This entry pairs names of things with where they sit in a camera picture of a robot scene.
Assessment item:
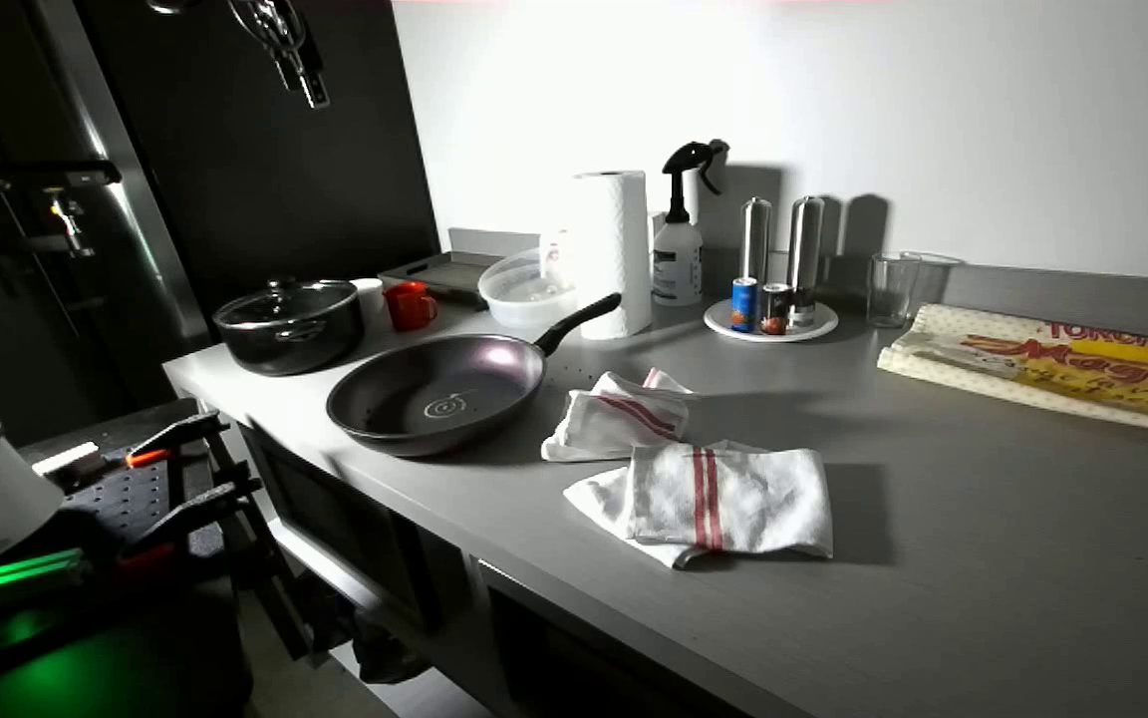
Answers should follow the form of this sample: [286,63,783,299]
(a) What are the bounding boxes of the steel salt shaker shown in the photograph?
[741,196,775,284]

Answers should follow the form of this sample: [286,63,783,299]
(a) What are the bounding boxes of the dark small jar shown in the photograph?
[756,284,792,335]

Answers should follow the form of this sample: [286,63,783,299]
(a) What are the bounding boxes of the blue can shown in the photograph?
[731,277,761,335]

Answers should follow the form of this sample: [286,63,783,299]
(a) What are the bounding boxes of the steel pepper shaker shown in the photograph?
[789,196,826,299]

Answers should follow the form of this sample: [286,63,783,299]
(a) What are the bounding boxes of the black frying pan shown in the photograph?
[327,291,621,458]

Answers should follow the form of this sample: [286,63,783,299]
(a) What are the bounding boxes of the clear glass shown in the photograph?
[888,249,955,323]

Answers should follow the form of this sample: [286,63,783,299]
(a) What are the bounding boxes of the red cup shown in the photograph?
[384,277,439,329]

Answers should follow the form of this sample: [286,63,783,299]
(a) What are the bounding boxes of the clear plastic bowl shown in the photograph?
[478,249,574,329]

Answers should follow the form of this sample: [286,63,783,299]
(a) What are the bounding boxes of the white towel red stripe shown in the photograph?
[567,441,834,571]
[541,369,691,461]

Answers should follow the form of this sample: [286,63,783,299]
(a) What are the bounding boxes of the black pot with glass lid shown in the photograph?
[214,277,367,373]

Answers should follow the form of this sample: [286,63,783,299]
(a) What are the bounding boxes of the orange black clamp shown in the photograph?
[29,412,268,563]

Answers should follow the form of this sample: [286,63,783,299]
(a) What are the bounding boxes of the black mounting table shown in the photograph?
[0,401,315,718]

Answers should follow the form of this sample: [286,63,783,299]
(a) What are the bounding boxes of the white spray bottle black trigger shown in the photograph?
[651,139,731,308]

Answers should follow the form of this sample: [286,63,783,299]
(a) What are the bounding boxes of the folded white towel red stripe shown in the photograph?
[567,441,834,571]

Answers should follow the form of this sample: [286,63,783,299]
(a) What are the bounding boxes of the white paper towel roll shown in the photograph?
[569,172,651,337]

